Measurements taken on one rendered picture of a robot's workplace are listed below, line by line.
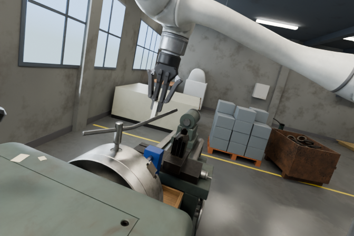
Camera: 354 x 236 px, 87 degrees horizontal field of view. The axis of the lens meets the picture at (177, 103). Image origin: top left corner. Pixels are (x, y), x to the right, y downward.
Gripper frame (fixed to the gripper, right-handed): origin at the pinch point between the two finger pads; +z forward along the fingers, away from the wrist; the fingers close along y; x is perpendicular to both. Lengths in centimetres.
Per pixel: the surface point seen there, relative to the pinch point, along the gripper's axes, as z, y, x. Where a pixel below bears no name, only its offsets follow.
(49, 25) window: -19, 210, -133
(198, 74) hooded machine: -1, 96, -662
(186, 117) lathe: 24, 3, -92
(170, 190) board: 45, -11, -24
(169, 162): 32.4, -5.4, -28.6
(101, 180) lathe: 9.0, -3.0, 30.4
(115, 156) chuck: 11.0, 1.7, 18.0
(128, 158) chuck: 11.3, -1.3, 16.0
